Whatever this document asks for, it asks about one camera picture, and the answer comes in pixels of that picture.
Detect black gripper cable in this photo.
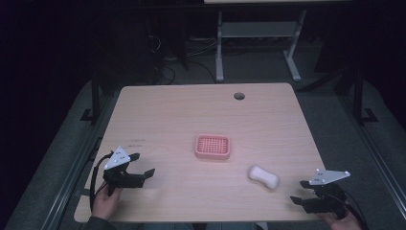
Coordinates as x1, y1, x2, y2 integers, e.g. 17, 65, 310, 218
331, 188, 369, 230
89, 150, 115, 212

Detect black metal stand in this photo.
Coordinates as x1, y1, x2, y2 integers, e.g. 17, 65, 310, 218
350, 68, 379, 126
79, 63, 103, 124

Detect white soap bar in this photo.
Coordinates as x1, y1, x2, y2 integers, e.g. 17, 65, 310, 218
248, 165, 280, 190

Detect person's left sleeve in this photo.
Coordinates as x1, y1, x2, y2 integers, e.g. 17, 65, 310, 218
79, 216, 118, 230

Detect tangle of black floor cables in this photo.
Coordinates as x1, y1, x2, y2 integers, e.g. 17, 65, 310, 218
145, 32, 218, 85

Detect person's left hand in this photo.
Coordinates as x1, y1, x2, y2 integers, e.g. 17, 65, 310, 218
91, 183, 124, 221

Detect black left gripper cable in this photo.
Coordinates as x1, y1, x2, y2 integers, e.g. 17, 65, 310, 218
89, 150, 115, 212

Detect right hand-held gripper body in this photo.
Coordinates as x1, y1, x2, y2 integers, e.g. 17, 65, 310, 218
302, 168, 351, 220

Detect white metal desk frame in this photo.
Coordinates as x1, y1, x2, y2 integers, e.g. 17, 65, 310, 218
215, 9, 308, 82

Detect pink soap dish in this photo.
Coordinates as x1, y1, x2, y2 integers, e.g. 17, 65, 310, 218
193, 133, 232, 161

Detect person's right hand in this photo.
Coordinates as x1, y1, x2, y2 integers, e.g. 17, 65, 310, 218
317, 209, 363, 230

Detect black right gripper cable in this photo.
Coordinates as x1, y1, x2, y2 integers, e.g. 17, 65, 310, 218
331, 188, 369, 230

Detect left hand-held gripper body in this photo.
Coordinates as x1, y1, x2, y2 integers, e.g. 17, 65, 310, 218
101, 146, 145, 197

